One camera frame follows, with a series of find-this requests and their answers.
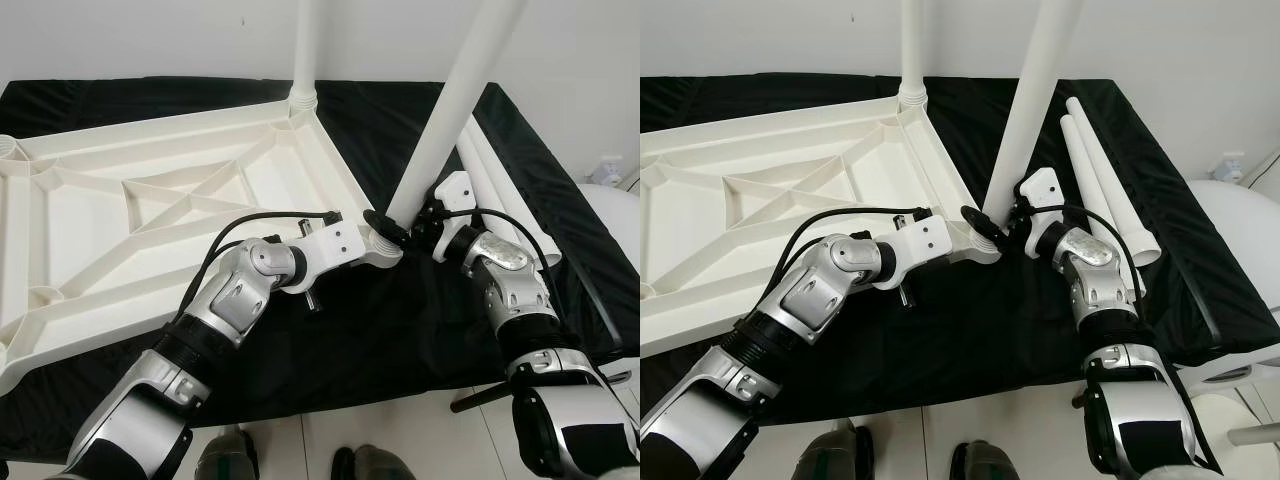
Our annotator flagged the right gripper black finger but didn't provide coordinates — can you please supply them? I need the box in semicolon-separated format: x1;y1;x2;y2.
362;208;414;247
960;205;1007;242

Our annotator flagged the white plastic table top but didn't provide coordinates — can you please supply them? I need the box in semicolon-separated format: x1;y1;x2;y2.
640;92;1001;363
0;95;404;396

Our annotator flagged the black table cloth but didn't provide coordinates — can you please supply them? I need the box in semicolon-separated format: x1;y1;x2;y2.
640;75;1280;431
0;78;641;463

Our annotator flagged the grey robot right foot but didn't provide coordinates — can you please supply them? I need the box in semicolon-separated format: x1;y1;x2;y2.
950;440;1021;480
335;445;411;480

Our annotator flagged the grey robot foot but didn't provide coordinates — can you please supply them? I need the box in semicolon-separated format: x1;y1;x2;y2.
335;445;411;480
795;425;871;480
950;440;1021;480
200;428;259;480

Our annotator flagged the grey robot left foot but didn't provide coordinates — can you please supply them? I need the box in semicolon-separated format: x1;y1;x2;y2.
200;428;259;480
795;425;871;480

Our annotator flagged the white round base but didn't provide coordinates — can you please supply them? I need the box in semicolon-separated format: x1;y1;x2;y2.
1195;392;1280;480

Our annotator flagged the grey metal rod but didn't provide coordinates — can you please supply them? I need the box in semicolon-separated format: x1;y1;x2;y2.
1225;422;1280;447

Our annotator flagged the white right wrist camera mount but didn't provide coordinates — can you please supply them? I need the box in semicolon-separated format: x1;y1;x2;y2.
1018;168;1064;257
430;172;477;263

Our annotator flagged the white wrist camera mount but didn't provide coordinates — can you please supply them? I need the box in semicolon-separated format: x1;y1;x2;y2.
880;210;953;289
1018;168;1064;257
290;215;366;292
430;172;477;263

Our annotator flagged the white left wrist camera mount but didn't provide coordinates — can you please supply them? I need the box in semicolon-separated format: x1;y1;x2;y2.
290;215;366;292
880;210;953;289

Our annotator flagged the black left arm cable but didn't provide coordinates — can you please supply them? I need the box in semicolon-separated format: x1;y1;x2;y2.
185;208;346;333
778;205;931;323

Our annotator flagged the black table frame bar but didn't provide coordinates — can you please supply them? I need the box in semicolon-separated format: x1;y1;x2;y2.
450;383;517;413

